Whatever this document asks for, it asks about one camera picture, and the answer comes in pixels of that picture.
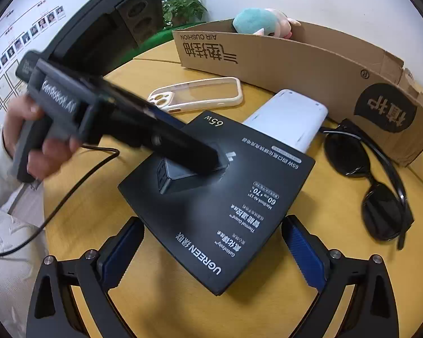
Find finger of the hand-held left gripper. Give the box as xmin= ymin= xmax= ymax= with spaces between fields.
xmin=91 ymin=103 xmax=227 ymax=177
xmin=100 ymin=76 xmax=230 ymax=169

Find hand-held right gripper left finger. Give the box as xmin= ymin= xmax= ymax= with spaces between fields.
xmin=26 ymin=216 xmax=145 ymax=338

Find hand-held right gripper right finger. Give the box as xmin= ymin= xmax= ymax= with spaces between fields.
xmin=281 ymin=215 xmax=400 ymax=338

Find white clear phone case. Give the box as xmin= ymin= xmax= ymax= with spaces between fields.
xmin=147 ymin=77 xmax=243 ymax=114

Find black charger box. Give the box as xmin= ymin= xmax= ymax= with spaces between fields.
xmin=117 ymin=110 xmax=316 ymax=295

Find black sunglasses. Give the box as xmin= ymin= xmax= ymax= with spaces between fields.
xmin=319 ymin=118 xmax=415 ymax=249

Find white power bank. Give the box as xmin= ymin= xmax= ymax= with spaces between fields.
xmin=241 ymin=89 xmax=329 ymax=154

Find cardboard box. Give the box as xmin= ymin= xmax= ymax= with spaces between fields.
xmin=171 ymin=17 xmax=423 ymax=168

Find person's left forearm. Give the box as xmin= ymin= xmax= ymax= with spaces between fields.
xmin=0 ymin=126 xmax=26 ymax=212

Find wooden desktop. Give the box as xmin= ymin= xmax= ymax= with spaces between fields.
xmin=42 ymin=37 xmax=423 ymax=338

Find person's left hand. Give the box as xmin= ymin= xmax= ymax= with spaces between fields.
xmin=3 ymin=95 xmax=82 ymax=180

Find green cloth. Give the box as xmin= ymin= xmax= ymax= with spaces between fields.
xmin=136 ymin=30 xmax=177 ymax=59

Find person's white clothing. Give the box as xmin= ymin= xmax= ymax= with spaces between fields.
xmin=0 ymin=201 xmax=50 ymax=326

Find large potted green plant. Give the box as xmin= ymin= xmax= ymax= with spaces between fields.
xmin=161 ymin=0 xmax=208 ymax=29

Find teal and pink pig plush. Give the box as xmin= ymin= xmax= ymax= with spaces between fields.
xmin=232 ymin=7 xmax=302 ymax=39

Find photo chart wall poster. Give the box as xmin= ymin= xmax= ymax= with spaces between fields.
xmin=0 ymin=0 xmax=67 ymax=138

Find black cable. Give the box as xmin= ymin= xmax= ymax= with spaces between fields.
xmin=0 ymin=144 xmax=120 ymax=258

